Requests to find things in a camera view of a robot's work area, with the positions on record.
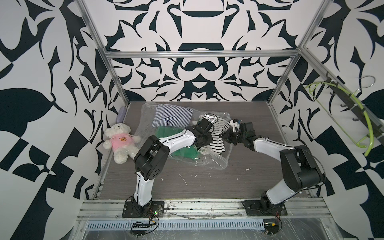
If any black electronics board right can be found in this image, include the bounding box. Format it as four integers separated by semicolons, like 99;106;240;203
264;223;281;236

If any green clothes hanger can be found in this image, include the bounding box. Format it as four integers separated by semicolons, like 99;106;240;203
304;78;381;157

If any black electronics board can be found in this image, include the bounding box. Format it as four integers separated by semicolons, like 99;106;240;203
130;221;158;237
264;223;281;236

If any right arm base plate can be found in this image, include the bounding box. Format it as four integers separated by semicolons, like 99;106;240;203
242;199;288;217

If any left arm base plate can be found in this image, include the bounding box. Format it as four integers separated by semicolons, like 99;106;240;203
122;200;165;218

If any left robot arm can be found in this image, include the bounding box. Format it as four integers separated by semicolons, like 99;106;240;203
132;118;214;208

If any green garment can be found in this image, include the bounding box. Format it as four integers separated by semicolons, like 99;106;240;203
155;127;199;160

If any black wall hook rack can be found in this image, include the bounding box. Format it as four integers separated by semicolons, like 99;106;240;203
325;72;384;142

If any black electronics board left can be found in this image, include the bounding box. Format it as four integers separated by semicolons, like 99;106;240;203
130;221;158;237

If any white slotted cable duct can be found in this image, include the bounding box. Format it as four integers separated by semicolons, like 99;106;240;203
87;219;265;231

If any clear plastic vacuum bag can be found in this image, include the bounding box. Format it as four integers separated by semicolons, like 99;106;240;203
135;103;233;170

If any blue white striped garment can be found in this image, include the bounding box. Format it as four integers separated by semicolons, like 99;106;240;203
152;104;194;128

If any aluminium frame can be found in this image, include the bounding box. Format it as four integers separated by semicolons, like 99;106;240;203
80;1;384;240

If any black white striped tank top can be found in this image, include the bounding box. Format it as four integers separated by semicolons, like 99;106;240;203
198;115;230;156

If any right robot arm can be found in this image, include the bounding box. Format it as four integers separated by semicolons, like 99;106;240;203
220;120;326;211

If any white teddy bear pink shirt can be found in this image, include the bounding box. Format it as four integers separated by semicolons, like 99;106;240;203
103;123;142;165

